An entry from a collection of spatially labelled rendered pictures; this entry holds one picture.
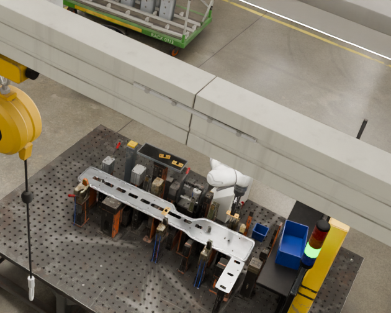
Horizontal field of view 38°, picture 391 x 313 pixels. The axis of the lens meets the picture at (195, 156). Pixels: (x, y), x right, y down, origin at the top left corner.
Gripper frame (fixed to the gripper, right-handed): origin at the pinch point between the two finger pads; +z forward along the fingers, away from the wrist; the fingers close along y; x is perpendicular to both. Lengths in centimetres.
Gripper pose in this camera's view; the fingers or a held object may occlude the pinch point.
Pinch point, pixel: (233, 210)
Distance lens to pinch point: 376.3
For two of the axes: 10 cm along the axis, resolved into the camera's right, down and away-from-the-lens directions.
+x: 8.9, 3.9, -2.3
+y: -4.2, 5.4, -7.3
